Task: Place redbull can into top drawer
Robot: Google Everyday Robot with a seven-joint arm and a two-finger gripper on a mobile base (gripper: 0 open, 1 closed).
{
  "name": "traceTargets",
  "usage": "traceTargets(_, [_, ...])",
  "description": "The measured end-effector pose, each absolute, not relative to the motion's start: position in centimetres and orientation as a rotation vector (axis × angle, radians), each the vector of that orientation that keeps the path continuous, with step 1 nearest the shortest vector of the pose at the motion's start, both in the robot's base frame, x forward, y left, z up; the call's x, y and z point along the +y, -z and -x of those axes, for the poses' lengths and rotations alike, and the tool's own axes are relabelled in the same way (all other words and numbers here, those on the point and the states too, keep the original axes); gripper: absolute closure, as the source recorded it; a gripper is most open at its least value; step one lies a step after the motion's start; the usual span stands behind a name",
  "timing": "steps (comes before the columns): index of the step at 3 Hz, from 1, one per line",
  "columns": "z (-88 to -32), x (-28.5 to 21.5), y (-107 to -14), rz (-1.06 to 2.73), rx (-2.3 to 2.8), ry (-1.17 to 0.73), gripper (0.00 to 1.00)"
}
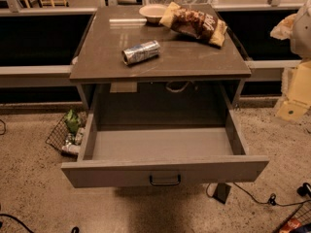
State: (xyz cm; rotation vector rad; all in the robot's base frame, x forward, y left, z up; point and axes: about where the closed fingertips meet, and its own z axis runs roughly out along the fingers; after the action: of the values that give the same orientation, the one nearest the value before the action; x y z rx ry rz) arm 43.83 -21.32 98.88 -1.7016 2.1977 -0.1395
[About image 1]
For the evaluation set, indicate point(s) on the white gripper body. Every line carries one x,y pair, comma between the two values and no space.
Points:
302,33

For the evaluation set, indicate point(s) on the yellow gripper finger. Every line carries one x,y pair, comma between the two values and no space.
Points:
290,110
284,29

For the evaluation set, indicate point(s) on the silver blue redbull can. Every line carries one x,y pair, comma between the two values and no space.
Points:
140,52

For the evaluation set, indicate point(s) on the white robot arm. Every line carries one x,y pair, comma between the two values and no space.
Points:
300,43

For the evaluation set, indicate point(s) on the grey cabinet with top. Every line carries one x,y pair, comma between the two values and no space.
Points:
148,78

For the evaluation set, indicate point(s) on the grey open top drawer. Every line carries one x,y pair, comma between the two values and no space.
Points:
164,159

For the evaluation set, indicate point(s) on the silver can in basket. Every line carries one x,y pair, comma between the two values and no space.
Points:
70,146

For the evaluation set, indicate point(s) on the brown yellow chip bag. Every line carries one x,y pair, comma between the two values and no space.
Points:
201,26

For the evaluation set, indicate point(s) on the orange snack bag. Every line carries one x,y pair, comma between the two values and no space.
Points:
290,225

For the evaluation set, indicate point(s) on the white ceramic bowl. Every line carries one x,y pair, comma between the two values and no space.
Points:
153,12

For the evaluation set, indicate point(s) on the green snack bag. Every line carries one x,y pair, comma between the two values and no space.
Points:
72,122

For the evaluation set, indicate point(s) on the black wire basket right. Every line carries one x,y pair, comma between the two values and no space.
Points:
303,214

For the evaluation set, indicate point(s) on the black wire basket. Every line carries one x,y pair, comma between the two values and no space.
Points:
57,137
303,214

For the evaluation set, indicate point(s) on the black drawer handle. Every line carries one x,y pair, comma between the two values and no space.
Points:
161,181

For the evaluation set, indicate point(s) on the black wire basket left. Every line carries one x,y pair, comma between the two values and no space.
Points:
57,137

